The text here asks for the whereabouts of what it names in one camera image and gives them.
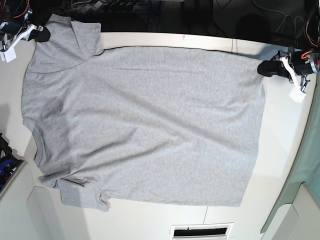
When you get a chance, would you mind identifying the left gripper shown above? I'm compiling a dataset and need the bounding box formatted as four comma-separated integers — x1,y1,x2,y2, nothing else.
257,51,320,78

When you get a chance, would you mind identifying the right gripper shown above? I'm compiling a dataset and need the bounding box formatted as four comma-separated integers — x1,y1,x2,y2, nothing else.
0,21,51,43

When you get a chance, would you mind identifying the grey t-shirt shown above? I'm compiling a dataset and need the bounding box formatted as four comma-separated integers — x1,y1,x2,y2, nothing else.
21,15,265,212

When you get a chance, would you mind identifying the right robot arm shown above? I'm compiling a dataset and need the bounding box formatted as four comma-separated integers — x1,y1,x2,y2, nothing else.
0,0,51,46

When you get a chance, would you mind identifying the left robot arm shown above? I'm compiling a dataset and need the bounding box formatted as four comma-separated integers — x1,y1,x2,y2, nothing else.
252,0,320,78

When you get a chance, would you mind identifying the white slotted vent panel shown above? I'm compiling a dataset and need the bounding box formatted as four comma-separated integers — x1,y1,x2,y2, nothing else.
169,223,234,240

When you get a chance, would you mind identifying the blue and black cable bundle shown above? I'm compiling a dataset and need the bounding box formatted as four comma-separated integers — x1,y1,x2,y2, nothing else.
0,132,23,192

